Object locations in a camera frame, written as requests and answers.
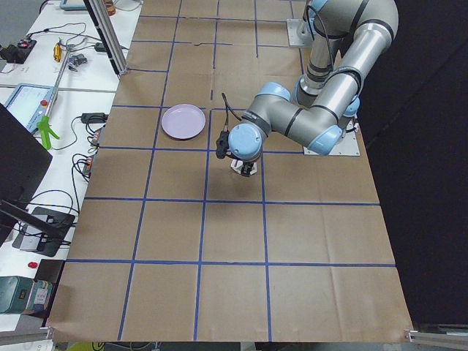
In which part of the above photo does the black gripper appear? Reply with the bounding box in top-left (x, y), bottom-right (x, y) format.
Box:
top-left (237, 160), bottom-right (257, 176)

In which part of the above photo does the white angular cup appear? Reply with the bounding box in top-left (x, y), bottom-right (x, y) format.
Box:
top-left (230, 159), bottom-right (257, 177)

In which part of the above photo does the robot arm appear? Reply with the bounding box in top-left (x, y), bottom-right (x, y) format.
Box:
top-left (216, 1), bottom-right (399, 177)

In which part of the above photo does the lavender plate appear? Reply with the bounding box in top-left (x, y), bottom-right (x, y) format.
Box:
top-left (161, 104), bottom-right (205, 140)

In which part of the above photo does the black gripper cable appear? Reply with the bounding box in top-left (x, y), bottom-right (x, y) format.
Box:
top-left (221, 93), bottom-right (244, 135)

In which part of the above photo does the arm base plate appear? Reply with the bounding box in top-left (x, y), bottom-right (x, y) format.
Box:
top-left (303, 119), bottom-right (360, 156)
top-left (286, 18), bottom-right (314, 48)

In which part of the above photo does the aluminium frame post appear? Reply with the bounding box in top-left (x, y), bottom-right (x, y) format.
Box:
top-left (83, 0), bottom-right (128, 76)

